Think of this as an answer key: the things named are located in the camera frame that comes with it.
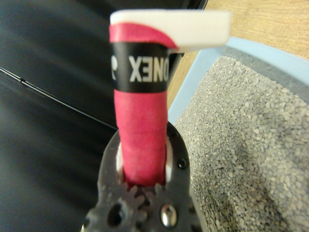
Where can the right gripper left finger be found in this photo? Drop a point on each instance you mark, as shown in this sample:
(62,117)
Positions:
(108,193)

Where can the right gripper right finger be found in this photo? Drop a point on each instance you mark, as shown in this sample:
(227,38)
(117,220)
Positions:
(179,193)

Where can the blue litter tray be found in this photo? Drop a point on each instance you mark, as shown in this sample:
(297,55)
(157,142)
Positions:
(241,145)

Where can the curtain stand pole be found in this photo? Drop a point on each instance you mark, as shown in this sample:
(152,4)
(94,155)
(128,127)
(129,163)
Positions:
(72,107)

